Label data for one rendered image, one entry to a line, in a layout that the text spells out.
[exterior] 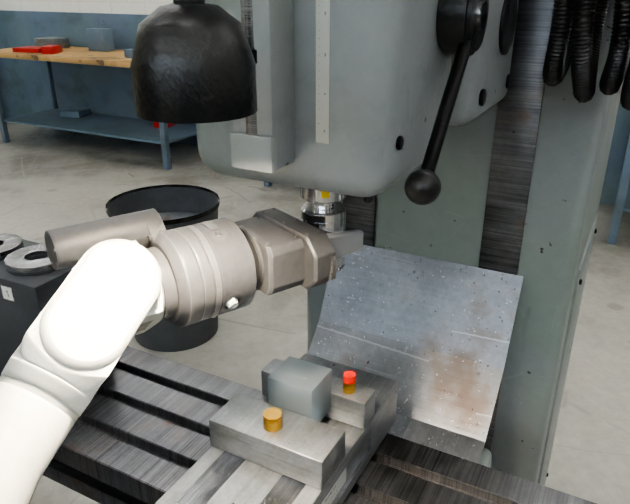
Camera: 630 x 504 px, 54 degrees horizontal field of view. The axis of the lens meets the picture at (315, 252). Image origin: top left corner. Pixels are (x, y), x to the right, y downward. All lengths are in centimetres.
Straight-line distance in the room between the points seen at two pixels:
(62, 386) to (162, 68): 25
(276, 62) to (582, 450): 208
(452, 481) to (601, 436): 169
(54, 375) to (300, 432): 33
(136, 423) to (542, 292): 63
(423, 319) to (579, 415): 160
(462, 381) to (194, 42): 76
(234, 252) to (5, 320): 55
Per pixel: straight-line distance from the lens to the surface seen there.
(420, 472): 86
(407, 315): 103
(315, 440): 71
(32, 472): 50
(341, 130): 51
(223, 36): 36
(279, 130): 50
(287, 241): 57
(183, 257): 53
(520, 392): 111
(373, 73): 49
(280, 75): 50
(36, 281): 96
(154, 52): 36
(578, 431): 249
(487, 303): 101
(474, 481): 85
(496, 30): 72
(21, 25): 769
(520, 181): 95
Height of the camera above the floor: 148
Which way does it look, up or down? 24 degrees down
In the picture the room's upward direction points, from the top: straight up
